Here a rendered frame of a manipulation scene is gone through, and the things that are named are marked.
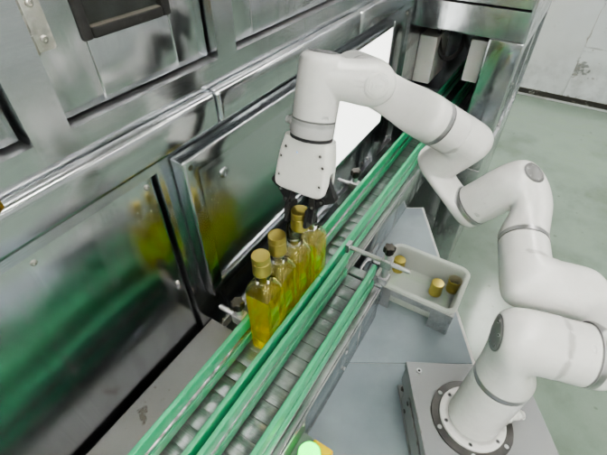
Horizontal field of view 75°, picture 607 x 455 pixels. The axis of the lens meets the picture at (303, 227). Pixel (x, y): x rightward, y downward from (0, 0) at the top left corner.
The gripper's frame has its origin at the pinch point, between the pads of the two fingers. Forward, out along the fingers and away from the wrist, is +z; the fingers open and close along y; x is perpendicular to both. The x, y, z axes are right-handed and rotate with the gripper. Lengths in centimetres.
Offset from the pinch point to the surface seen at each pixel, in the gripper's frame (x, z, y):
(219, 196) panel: -6.7, -1.0, -13.9
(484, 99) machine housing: 101, -13, 16
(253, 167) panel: 3.4, -4.1, -13.8
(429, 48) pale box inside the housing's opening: 111, -25, -10
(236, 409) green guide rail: -23.1, 28.3, 4.7
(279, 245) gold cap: -6.0, 4.4, -0.2
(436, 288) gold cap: 37, 28, 26
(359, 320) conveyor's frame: 11.3, 27.8, 14.0
